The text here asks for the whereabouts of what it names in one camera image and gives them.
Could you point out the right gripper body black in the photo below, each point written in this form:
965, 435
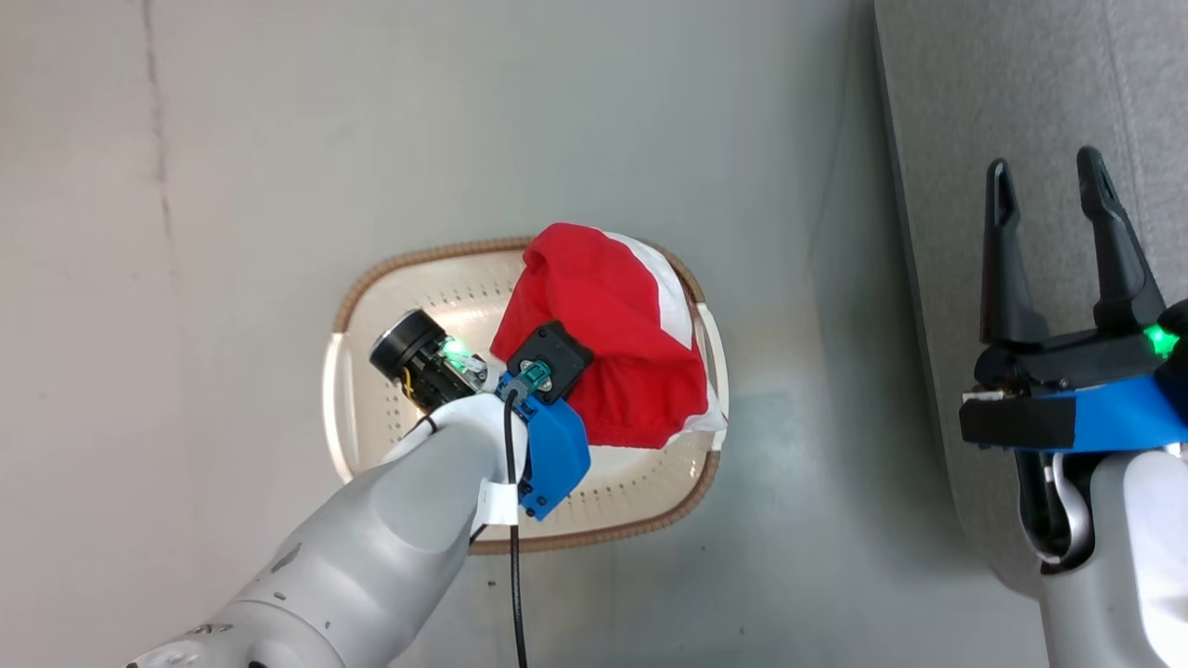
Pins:
1067, 362

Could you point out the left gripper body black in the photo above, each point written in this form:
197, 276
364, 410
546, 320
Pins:
413, 348

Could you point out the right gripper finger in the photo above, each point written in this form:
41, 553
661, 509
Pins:
1002, 278
1118, 260

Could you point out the red and white garment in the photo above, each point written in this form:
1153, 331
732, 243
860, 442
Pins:
603, 306

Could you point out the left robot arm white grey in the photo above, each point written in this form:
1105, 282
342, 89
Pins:
371, 547

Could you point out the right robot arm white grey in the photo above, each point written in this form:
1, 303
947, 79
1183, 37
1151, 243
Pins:
1137, 566

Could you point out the grey fabric sofa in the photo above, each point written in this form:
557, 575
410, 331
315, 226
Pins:
1021, 74

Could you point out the white laundry basket brown rim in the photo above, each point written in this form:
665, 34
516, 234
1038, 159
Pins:
613, 482

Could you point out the left teal camera connector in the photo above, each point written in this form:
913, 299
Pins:
535, 377

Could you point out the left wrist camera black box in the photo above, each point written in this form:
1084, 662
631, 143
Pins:
566, 351

